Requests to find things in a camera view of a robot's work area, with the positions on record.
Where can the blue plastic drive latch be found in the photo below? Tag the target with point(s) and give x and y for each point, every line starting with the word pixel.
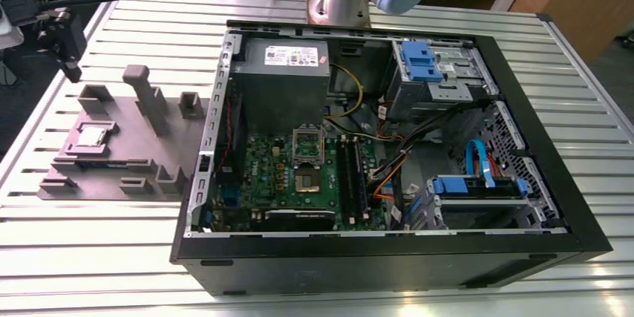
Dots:
pixel 417 53
pixel 425 74

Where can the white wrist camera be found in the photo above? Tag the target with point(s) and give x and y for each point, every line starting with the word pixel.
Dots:
pixel 9 31

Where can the RAM stick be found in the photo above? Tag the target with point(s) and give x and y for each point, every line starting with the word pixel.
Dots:
pixel 105 165

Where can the black graphics card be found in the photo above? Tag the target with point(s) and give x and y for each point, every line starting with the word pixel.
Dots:
pixel 296 220

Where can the green motherboard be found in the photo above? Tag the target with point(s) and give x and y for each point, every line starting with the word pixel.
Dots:
pixel 269 198

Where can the wooden cabinet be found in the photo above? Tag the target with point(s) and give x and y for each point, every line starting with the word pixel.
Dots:
pixel 584 5

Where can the black RAM slot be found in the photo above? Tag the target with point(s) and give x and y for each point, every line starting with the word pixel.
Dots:
pixel 360 183
pixel 345 176

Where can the grey metal disk bay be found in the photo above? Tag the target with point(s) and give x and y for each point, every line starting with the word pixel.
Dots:
pixel 445 94
pixel 480 202

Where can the grey parts rack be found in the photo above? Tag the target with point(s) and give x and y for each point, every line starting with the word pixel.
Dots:
pixel 128 146

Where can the grey power supply unit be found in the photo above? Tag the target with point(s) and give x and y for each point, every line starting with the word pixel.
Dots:
pixel 277 94

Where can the blue VGA port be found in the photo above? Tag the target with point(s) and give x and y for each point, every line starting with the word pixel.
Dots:
pixel 208 218

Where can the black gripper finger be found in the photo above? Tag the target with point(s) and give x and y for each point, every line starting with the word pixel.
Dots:
pixel 70 36

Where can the CPU socket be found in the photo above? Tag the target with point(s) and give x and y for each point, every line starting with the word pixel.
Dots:
pixel 309 180

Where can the hard disk in blue carrier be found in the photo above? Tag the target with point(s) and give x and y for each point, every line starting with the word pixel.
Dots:
pixel 451 186

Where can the silver CPU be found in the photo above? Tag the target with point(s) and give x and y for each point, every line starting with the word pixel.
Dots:
pixel 92 136

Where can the black PC case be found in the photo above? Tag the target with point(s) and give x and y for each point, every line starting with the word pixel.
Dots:
pixel 345 257

